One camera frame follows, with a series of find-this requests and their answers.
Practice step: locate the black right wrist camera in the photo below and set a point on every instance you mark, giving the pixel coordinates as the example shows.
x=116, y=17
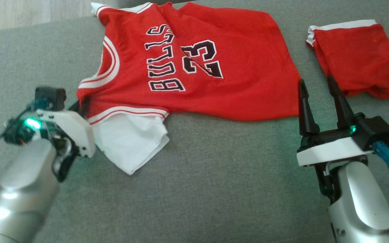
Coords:
x=377, y=133

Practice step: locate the red shorts with white band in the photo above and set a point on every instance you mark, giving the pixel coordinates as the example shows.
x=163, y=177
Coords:
x=360, y=60

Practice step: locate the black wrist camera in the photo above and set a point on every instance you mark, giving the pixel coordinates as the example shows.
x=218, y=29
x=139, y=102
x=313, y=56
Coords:
x=51, y=98
x=377, y=133

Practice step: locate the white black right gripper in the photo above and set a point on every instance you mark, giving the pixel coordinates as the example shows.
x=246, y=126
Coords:
x=329, y=150

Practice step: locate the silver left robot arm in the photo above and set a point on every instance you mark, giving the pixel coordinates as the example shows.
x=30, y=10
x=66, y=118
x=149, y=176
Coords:
x=19, y=189

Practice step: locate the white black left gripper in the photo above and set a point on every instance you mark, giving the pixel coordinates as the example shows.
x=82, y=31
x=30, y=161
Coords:
x=76, y=131

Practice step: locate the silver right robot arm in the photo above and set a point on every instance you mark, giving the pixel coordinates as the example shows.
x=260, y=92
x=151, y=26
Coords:
x=363, y=202

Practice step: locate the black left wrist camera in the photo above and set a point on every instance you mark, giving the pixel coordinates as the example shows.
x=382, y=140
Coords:
x=51, y=98

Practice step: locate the red Bulls 23 jersey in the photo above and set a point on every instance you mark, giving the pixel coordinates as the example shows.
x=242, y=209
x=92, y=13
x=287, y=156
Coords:
x=235, y=84

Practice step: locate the grey sofa ottoman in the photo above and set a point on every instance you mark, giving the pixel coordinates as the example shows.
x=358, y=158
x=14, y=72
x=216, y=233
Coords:
x=214, y=185

